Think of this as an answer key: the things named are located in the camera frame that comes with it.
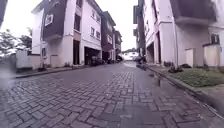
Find low white building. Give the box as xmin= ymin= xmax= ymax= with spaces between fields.
xmin=121 ymin=50 xmax=140 ymax=62

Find trees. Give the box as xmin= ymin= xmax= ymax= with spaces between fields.
xmin=0 ymin=27 xmax=34 ymax=57

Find grey brick paved road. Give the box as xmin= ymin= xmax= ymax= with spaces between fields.
xmin=0 ymin=61 xmax=224 ymax=128

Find concrete kerb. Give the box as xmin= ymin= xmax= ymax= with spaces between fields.
xmin=143 ymin=63 xmax=224 ymax=117
xmin=14 ymin=64 xmax=88 ymax=80

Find white building row with balconies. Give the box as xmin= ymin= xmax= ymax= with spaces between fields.
xmin=132 ymin=0 xmax=224 ymax=69

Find dark parked car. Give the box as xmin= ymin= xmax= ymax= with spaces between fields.
xmin=89 ymin=56 xmax=106 ymax=67

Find white boundary wall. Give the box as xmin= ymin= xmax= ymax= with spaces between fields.
xmin=14 ymin=49 xmax=43 ymax=71

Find white and brown building row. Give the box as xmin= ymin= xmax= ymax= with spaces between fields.
xmin=30 ymin=0 xmax=124 ymax=68

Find low bushes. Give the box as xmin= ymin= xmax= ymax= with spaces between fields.
xmin=162 ymin=61 xmax=193 ymax=74

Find grass patch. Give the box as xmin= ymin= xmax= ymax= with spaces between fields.
xmin=164 ymin=67 xmax=224 ymax=89

